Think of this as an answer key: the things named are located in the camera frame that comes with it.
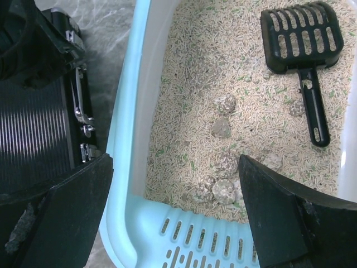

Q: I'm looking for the litter clump right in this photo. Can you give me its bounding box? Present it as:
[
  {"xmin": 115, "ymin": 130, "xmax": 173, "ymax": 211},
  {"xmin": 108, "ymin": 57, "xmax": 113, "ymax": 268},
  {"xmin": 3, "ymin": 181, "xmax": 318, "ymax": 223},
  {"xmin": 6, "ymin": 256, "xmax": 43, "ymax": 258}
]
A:
[{"xmin": 261, "ymin": 153, "xmax": 283, "ymax": 171}]

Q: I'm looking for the black ribbed case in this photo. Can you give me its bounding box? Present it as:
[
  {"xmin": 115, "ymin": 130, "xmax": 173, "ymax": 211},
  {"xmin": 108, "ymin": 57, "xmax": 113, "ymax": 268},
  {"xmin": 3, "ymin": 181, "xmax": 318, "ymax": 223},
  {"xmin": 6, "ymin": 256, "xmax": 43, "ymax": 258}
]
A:
[{"xmin": 1, "ymin": 1, "xmax": 101, "ymax": 194}]

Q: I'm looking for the litter clump ball middle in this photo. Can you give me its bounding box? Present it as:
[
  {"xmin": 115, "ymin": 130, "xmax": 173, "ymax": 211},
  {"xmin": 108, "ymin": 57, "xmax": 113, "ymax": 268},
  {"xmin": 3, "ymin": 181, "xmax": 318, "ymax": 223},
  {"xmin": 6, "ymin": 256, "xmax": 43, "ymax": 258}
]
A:
[{"xmin": 214, "ymin": 152, "xmax": 238, "ymax": 178}]

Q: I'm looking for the litter clump ball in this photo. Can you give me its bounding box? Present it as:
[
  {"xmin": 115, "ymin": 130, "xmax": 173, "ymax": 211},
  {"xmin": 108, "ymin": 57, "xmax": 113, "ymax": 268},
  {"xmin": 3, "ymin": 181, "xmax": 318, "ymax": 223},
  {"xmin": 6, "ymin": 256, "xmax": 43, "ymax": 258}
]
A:
[
  {"xmin": 215, "ymin": 93, "xmax": 237, "ymax": 114},
  {"xmin": 212, "ymin": 179, "xmax": 236, "ymax": 205},
  {"xmin": 214, "ymin": 152, "xmax": 238, "ymax": 178},
  {"xmin": 191, "ymin": 181, "xmax": 215, "ymax": 203}
]

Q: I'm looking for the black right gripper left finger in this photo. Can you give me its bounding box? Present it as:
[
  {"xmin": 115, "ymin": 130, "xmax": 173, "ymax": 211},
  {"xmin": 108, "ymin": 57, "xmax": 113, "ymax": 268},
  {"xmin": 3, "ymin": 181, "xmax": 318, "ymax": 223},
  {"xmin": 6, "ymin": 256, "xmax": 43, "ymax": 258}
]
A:
[{"xmin": 1, "ymin": 154, "xmax": 113, "ymax": 267}]

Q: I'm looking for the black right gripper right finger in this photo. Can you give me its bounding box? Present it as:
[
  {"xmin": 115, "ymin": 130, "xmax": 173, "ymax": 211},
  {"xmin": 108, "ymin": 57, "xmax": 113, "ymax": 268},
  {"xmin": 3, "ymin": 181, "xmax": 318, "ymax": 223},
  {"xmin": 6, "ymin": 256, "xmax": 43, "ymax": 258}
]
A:
[{"xmin": 238, "ymin": 155, "xmax": 356, "ymax": 267}]

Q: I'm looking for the litter clump ball front left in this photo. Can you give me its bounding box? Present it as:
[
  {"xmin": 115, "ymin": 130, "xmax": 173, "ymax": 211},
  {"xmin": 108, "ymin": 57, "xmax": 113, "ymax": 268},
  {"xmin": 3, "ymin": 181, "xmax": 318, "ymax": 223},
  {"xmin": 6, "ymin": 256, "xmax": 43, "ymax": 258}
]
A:
[{"xmin": 191, "ymin": 181, "xmax": 215, "ymax": 203}]

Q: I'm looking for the grey litter clump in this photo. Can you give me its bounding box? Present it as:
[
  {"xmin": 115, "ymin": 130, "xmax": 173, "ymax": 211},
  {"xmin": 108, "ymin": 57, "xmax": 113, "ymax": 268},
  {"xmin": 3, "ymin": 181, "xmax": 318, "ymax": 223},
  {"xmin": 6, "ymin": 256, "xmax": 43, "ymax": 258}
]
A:
[{"xmin": 211, "ymin": 117, "xmax": 231, "ymax": 139}]

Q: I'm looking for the litter clump ball front right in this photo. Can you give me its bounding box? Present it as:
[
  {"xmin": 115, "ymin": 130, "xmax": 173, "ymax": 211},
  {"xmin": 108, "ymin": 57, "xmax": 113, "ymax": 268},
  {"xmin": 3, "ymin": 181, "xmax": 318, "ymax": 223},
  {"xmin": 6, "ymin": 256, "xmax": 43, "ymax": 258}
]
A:
[{"xmin": 212, "ymin": 179, "xmax": 236, "ymax": 205}]

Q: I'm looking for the light blue litter box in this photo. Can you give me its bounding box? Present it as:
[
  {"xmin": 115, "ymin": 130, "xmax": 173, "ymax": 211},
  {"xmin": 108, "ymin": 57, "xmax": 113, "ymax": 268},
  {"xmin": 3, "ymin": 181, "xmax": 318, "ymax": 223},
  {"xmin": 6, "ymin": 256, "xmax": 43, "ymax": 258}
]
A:
[{"xmin": 99, "ymin": 1, "xmax": 356, "ymax": 267}]

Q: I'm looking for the black litter scoop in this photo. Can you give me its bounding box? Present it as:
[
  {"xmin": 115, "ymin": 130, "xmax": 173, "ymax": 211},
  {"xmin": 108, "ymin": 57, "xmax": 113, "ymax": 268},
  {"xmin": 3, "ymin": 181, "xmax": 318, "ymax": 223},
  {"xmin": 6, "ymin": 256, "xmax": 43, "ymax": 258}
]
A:
[{"xmin": 260, "ymin": 1, "xmax": 344, "ymax": 147}]

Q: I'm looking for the litter clump near scoop handle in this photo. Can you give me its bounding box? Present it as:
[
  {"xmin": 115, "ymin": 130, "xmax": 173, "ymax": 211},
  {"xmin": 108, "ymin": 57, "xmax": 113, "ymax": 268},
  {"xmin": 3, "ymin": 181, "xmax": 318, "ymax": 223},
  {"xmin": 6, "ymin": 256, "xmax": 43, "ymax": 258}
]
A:
[{"xmin": 289, "ymin": 100, "xmax": 305, "ymax": 117}]

